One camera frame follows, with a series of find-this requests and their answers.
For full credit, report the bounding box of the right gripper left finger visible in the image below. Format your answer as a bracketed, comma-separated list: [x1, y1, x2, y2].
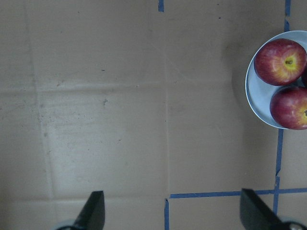
[71, 191, 105, 230]

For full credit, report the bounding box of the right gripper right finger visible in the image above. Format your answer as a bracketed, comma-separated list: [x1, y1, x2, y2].
[239, 188, 307, 230]

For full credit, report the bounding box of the red apple on plate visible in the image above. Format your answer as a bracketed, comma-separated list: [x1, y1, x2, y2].
[254, 38, 307, 86]
[270, 86, 307, 130]

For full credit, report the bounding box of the light blue plate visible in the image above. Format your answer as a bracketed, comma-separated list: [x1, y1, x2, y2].
[245, 30, 307, 129]

